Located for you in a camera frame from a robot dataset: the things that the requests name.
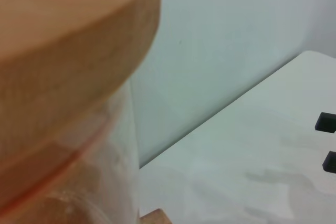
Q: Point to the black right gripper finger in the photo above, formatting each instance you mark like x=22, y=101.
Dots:
x=330, y=162
x=326, y=123

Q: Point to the wooden dispenser stand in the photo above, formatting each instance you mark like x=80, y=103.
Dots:
x=155, y=217

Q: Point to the glass water dispenser jar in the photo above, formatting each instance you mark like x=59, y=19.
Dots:
x=120, y=142

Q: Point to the round bamboo jar lid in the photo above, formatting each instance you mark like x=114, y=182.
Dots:
x=65, y=64

